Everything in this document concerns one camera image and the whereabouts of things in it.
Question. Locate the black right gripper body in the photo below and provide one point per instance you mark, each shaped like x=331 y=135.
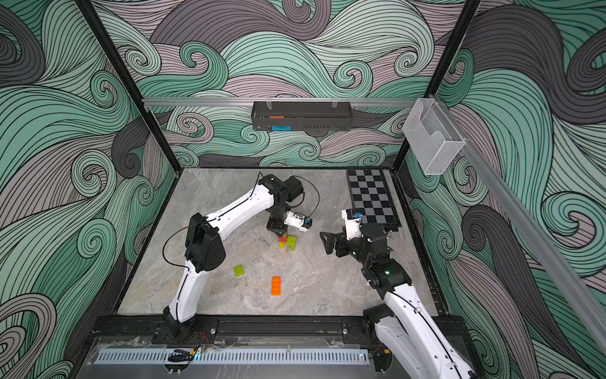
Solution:
x=355 y=246

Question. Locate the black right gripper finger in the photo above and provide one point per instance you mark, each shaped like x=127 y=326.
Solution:
x=330 y=247
x=327 y=236

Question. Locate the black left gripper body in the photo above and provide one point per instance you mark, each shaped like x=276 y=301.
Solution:
x=277 y=225

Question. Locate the green square lego brick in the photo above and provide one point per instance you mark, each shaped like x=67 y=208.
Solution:
x=291 y=243

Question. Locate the orange long lego brick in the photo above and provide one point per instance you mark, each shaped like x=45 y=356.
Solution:
x=276 y=286

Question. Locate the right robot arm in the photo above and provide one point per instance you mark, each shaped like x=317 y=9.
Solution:
x=402 y=323

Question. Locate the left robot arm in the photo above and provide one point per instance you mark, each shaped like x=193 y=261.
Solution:
x=207 y=234

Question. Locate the small green studded lego brick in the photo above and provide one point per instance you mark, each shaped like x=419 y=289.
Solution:
x=239 y=271

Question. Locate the black checkerboard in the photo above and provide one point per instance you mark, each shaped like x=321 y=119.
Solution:
x=370 y=194

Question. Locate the clear plastic bin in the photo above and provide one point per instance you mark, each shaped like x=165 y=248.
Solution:
x=433 y=135

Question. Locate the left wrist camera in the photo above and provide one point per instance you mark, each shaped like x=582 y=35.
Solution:
x=298 y=220

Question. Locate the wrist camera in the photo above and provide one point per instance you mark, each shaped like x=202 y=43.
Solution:
x=352 y=218
x=298 y=220

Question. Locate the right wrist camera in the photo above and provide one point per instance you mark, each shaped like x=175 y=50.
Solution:
x=352 y=218

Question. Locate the black wall tray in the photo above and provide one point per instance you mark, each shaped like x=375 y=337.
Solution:
x=305 y=117

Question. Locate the aluminium rail back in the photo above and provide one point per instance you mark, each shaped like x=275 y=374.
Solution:
x=215 y=101

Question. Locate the aluminium rail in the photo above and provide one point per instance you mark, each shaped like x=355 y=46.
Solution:
x=215 y=101
x=573 y=289

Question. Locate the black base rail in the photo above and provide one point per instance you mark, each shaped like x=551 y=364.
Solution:
x=223 y=329

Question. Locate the white slotted cable duct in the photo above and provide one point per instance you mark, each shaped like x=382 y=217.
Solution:
x=238 y=356

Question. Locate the aluminium rail right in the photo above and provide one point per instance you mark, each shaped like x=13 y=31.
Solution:
x=573 y=289

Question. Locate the black frame post right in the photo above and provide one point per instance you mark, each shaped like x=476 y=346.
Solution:
x=451 y=42

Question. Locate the black frame post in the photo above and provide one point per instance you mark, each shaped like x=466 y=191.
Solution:
x=451 y=42
x=94 y=23

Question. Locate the black frame post left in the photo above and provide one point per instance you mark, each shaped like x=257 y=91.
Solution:
x=94 y=23

